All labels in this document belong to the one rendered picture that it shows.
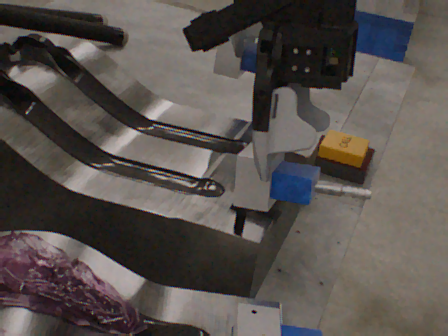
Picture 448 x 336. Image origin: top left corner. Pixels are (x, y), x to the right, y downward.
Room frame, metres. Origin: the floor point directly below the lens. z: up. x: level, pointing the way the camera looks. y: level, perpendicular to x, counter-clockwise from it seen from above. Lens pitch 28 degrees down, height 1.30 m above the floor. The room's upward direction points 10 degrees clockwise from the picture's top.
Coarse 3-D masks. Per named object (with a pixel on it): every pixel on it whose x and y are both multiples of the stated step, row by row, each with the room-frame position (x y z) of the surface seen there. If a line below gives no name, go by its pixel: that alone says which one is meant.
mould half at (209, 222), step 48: (96, 48) 0.94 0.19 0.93; (48, 96) 0.79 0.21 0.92; (144, 96) 0.91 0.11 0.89; (0, 144) 0.69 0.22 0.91; (48, 144) 0.72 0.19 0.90; (96, 144) 0.76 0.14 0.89; (144, 144) 0.79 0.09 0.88; (0, 192) 0.69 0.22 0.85; (48, 192) 0.68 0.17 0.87; (96, 192) 0.67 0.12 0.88; (144, 192) 0.68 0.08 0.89; (96, 240) 0.66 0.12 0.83; (144, 240) 0.65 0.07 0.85; (192, 240) 0.64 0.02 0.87; (240, 240) 0.63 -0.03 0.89; (192, 288) 0.64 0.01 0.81; (240, 288) 0.62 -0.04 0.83
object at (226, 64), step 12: (228, 48) 0.98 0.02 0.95; (252, 48) 1.00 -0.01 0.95; (216, 60) 0.99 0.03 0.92; (228, 60) 0.98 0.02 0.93; (240, 60) 0.98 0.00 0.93; (252, 60) 0.98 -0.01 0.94; (216, 72) 0.99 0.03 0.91; (228, 72) 0.98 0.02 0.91; (240, 72) 0.99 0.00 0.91; (252, 72) 0.98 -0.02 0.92
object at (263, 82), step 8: (264, 48) 0.69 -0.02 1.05; (264, 56) 0.67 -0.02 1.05; (264, 64) 0.67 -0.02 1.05; (256, 72) 0.67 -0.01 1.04; (264, 72) 0.67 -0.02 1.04; (272, 72) 0.67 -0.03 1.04; (256, 80) 0.66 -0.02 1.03; (264, 80) 0.66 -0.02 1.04; (272, 80) 0.67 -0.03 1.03; (256, 88) 0.66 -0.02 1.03; (264, 88) 0.66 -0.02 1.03; (272, 88) 0.67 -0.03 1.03; (256, 96) 0.66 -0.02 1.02; (264, 96) 0.66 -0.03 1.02; (256, 104) 0.66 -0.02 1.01; (264, 104) 0.66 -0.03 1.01; (256, 112) 0.66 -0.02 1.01; (264, 112) 0.66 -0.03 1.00; (256, 120) 0.66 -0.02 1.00; (264, 120) 0.66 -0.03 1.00; (256, 128) 0.66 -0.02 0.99; (264, 128) 0.66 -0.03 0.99
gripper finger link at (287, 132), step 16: (272, 96) 0.67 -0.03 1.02; (288, 96) 0.67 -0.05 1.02; (272, 112) 0.67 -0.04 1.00; (288, 112) 0.67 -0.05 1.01; (272, 128) 0.66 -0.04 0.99; (288, 128) 0.66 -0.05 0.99; (304, 128) 0.66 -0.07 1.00; (256, 144) 0.66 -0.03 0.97; (272, 144) 0.66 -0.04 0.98; (288, 144) 0.66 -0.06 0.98; (304, 144) 0.66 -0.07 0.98; (256, 160) 0.66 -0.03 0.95
